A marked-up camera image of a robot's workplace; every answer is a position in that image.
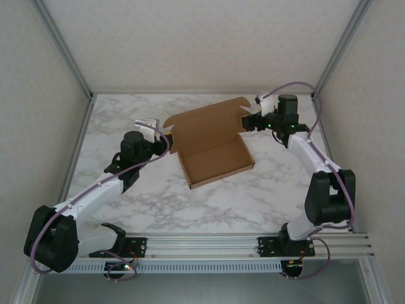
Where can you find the brown cardboard paper box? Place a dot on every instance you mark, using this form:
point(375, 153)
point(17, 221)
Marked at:
point(215, 158)

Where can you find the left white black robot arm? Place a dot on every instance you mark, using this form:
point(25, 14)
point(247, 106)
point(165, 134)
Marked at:
point(95, 193)

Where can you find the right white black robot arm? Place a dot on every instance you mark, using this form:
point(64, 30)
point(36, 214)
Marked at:
point(310, 155)

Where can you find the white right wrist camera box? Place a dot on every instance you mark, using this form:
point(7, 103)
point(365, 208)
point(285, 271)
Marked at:
point(265, 103)

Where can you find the aluminium table side rail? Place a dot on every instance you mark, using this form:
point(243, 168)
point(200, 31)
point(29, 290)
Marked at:
point(79, 142)
point(330, 152)

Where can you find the aluminium rear frame bar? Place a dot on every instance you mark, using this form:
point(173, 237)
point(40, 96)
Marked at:
point(202, 92)

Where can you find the aluminium corner frame post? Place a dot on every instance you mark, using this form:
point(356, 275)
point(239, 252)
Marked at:
point(341, 47)
point(66, 47)

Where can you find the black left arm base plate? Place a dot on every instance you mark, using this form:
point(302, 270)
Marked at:
point(139, 247)

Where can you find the aluminium mounting rail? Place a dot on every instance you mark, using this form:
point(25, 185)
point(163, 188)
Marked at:
point(202, 247)

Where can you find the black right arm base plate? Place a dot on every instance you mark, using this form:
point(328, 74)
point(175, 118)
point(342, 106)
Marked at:
point(269, 247)

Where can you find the aluminium lower frame post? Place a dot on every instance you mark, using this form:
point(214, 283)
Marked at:
point(27, 285)
point(376, 282)

